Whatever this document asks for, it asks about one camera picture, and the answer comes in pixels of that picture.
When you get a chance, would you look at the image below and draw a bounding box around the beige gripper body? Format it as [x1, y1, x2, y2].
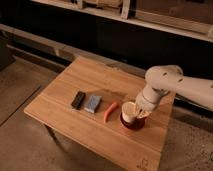
[135, 84, 168, 117]

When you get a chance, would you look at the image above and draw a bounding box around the white ceramic cup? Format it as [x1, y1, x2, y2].
[121, 101, 150, 124]

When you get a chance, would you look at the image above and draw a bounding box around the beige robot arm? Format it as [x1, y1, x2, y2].
[135, 65, 213, 118]

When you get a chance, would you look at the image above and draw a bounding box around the red ceramic bowl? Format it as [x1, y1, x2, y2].
[120, 117, 146, 131]

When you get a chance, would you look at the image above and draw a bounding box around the orange carrot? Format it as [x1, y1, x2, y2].
[103, 101, 119, 123]

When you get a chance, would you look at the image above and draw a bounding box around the blue sponge block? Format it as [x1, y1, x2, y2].
[84, 95, 102, 113]

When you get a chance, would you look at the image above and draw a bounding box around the wooden table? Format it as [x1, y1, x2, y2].
[24, 57, 174, 171]

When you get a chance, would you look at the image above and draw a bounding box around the black rectangular block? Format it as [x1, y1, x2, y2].
[71, 91, 86, 109]

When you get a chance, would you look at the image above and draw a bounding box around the white wall shelf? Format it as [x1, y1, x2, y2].
[32, 0, 213, 43]

